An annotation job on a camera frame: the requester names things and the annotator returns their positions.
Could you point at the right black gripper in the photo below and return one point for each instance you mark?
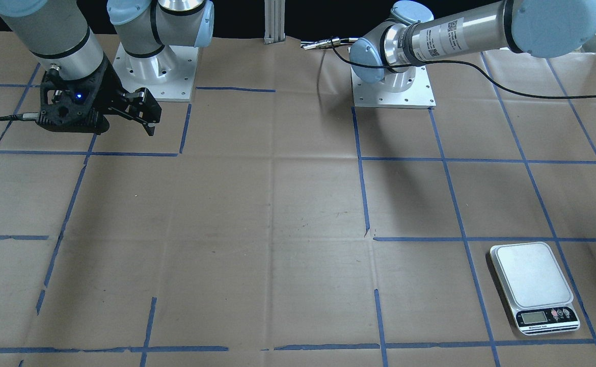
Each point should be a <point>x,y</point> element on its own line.
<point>108,86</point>

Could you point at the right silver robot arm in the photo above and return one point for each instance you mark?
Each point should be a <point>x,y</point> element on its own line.
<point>57,33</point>

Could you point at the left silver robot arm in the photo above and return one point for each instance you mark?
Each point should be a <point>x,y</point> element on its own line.
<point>412,37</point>

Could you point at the silver kitchen scale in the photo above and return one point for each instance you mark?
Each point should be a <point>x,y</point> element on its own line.
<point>537,292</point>

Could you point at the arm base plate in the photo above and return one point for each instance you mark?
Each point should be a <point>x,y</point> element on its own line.
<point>407,90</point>
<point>169,75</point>

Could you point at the aluminium frame post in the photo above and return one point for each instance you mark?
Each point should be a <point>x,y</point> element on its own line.
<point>274,21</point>

